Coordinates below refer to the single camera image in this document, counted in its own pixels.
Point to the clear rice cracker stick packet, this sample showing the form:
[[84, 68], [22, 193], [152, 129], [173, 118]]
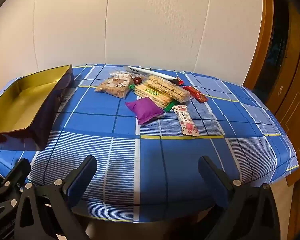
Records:
[[165, 87]]

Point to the clear packet with white label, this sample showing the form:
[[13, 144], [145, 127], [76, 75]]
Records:
[[120, 75]]

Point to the brown granola snack packet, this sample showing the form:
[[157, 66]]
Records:
[[113, 86]]

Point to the small red candy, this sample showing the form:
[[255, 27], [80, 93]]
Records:
[[180, 81]]

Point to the blue plaid tablecloth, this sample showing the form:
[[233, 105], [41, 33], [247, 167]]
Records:
[[190, 155]]

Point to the wooden door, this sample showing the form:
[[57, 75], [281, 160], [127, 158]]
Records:
[[295, 100]]

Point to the long white and brown sachet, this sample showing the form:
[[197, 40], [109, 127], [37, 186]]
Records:
[[145, 71]]

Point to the red snack bar packet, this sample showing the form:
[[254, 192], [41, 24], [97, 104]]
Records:
[[196, 94]]

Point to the wafer packet with green ends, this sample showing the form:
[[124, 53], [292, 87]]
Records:
[[150, 95]]

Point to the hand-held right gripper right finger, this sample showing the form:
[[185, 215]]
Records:
[[216, 182]]

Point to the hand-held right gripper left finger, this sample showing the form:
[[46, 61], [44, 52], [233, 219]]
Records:
[[77, 182]]

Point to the purple snack packet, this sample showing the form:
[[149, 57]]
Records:
[[143, 110]]

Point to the dark box with gold interior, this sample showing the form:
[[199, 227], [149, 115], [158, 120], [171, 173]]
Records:
[[20, 105]]

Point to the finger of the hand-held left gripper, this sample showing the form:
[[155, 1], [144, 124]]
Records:
[[13, 175]]

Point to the red date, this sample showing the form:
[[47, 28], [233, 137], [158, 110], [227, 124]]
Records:
[[137, 80]]

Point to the wooden door frame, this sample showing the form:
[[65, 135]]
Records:
[[258, 55]]

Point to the white pink floral snack packet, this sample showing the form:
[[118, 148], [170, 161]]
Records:
[[186, 120]]

